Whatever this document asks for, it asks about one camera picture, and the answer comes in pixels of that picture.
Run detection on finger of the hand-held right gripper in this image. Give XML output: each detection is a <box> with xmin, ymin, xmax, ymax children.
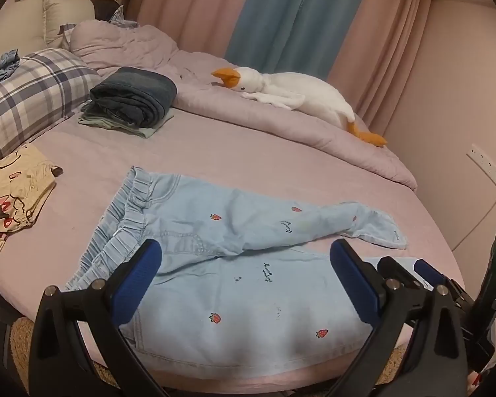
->
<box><xmin>413</xmin><ymin>258</ymin><xmax>476</xmax><ymax>311</ymax></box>
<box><xmin>377</xmin><ymin>255</ymin><xmax>418</xmax><ymax>288</ymax></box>

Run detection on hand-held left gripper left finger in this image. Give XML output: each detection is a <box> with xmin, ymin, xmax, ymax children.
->
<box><xmin>28</xmin><ymin>238</ymin><xmax>168</xmax><ymax>397</ymax></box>

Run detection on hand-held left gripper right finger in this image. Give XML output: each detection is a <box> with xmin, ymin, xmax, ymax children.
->
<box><xmin>324</xmin><ymin>239</ymin><xmax>469</xmax><ymax>397</ymax></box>

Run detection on light blue strawberry pants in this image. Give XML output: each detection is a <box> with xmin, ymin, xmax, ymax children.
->
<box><xmin>64</xmin><ymin>166</ymin><xmax>430</xmax><ymax>381</ymax></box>

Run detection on white power strip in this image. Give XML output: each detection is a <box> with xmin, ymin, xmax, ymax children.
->
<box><xmin>466</xmin><ymin>143</ymin><xmax>496</xmax><ymax>188</ymax></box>

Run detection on folded green garment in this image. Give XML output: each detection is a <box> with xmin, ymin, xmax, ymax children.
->
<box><xmin>78</xmin><ymin>105</ymin><xmax>175</xmax><ymax>140</ymax></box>

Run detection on cream cartoon print garment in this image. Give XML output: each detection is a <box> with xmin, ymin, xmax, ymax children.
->
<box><xmin>0</xmin><ymin>144</ymin><xmax>64</xmax><ymax>255</ymax></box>

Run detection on pink quilt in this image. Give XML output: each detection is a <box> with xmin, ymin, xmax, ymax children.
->
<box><xmin>70</xmin><ymin>22</ymin><xmax>418</xmax><ymax>192</ymax></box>

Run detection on folded dark blue jeans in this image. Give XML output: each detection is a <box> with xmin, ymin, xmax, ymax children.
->
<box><xmin>89</xmin><ymin>66</ymin><xmax>178</xmax><ymax>129</ymax></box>

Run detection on white goose plush toy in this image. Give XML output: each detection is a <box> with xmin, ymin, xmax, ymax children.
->
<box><xmin>211</xmin><ymin>66</ymin><xmax>388</xmax><ymax>148</ymax></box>

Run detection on plaid pillow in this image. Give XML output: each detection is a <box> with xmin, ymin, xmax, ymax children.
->
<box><xmin>0</xmin><ymin>47</ymin><xmax>102</xmax><ymax>164</ymax></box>

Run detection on pink curtain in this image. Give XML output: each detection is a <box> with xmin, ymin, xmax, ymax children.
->
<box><xmin>136</xmin><ymin>0</ymin><xmax>259</xmax><ymax>57</ymax></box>
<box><xmin>326</xmin><ymin>0</ymin><xmax>439</xmax><ymax>121</ymax></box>

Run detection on crumpled blue denim garment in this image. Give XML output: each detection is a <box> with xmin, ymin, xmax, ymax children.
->
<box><xmin>0</xmin><ymin>50</ymin><xmax>21</xmax><ymax>88</ymax></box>

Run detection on blue checked cloth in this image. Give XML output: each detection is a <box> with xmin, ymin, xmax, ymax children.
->
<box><xmin>108</xmin><ymin>5</ymin><xmax>140</xmax><ymax>29</ymax></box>

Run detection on blue curtain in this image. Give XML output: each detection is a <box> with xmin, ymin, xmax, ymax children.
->
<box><xmin>224</xmin><ymin>0</ymin><xmax>375</xmax><ymax>80</ymax></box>

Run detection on beige pillow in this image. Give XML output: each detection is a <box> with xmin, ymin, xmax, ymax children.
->
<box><xmin>0</xmin><ymin>0</ymin><xmax>47</xmax><ymax>65</ymax></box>
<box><xmin>42</xmin><ymin>0</ymin><xmax>96</xmax><ymax>49</ymax></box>

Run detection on white cable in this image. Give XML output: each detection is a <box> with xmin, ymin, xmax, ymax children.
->
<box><xmin>450</xmin><ymin>184</ymin><xmax>496</xmax><ymax>254</ymax></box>

